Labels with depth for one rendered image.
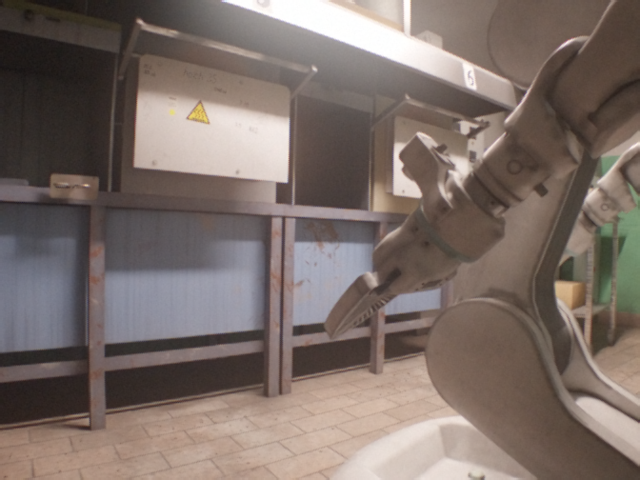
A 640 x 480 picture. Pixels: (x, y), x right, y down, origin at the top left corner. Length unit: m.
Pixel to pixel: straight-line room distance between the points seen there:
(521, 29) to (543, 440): 0.49
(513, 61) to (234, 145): 1.29
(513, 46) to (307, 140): 2.23
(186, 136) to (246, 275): 0.65
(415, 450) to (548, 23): 0.68
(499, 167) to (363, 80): 3.26
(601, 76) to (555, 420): 0.37
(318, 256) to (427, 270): 1.71
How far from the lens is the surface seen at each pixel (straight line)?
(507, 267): 0.61
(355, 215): 2.19
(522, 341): 0.56
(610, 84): 0.40
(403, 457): 0.81
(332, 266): 2.19
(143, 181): 1.72
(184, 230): 1.82
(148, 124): 1.63
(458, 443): 0.91
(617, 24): 0.40
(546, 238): 0.60
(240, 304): 1.94
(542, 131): 0.40
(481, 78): 2.62
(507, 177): 0.41
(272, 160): 1.80
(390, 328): 2.49
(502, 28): 0.63
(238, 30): 3.13
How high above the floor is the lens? 0.70
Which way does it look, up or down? level
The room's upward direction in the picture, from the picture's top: 1 degrees clockwise
